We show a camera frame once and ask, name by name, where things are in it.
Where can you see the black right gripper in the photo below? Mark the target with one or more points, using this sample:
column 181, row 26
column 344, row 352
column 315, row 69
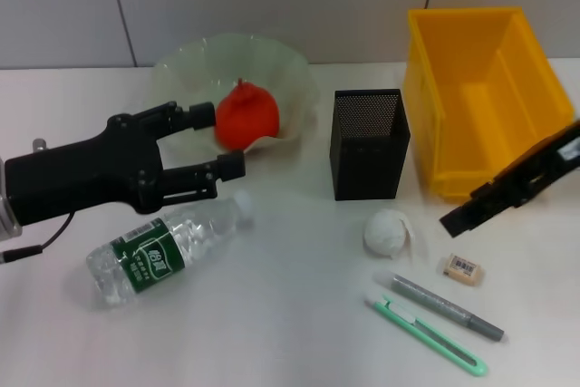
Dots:
column 548, row 165

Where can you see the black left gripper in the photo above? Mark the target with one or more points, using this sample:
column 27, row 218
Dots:
column 81, row 174

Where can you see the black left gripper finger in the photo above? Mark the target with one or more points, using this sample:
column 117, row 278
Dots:
column 232, row 166

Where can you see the orange fruit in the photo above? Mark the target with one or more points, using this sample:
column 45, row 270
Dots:
column 247, row 117

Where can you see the beige eraser with barcode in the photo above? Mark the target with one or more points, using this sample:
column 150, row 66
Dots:
column 462, row 267

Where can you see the white paper ball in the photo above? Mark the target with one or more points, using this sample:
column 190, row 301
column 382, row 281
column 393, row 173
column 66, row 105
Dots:
column 385, row 235

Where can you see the grey marker pen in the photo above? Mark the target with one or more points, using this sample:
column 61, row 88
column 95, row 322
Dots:
column 435, row 303

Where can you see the clear green-label water bottle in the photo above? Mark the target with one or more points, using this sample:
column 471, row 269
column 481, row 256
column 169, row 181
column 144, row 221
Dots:
column 154, row 255

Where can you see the mint green utility knife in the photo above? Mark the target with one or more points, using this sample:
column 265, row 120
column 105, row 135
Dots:
column 426, row 332

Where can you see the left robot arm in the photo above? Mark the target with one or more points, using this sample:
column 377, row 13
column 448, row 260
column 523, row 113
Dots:
column 8, row 215

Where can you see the translucent green fruit bowl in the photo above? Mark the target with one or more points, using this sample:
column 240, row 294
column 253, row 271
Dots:
column 263, row 60

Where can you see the black mesh pen holder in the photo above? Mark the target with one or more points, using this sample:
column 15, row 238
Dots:
column 362, row 165

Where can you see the yellow plastic bin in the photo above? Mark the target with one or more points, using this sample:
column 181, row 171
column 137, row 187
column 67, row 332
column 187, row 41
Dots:
column 480, row 97

